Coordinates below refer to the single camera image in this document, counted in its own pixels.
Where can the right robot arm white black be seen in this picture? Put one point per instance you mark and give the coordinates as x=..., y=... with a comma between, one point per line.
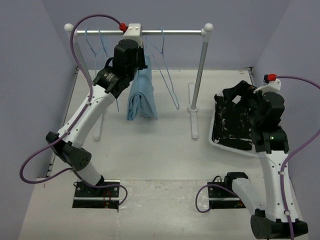
x=274, y=217

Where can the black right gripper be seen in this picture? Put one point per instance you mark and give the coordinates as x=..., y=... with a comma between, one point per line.
x=243, y=89

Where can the aluminium rail right table edge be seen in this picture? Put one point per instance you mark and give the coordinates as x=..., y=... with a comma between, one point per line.
x=250, y=72

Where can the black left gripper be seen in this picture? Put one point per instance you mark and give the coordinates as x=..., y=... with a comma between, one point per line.
x=143, y=64

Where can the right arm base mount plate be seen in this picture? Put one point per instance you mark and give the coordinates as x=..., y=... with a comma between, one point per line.
x=221, y=199

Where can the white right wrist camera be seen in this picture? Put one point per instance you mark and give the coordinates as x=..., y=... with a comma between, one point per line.
x=271, y=86

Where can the light blue trousers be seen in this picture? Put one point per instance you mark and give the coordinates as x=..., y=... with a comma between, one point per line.
x=141, y=100

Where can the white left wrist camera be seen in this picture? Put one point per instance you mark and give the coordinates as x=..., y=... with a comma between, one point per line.
x=134, y=32

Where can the silver clothes rack with white feet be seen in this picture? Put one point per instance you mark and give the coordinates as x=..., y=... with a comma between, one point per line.
x=194, y=88

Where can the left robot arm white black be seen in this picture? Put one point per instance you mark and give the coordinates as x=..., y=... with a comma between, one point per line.
x=109, y=83

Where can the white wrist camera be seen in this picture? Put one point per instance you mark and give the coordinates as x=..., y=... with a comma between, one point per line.
x=134, y=32
x=271, y=86

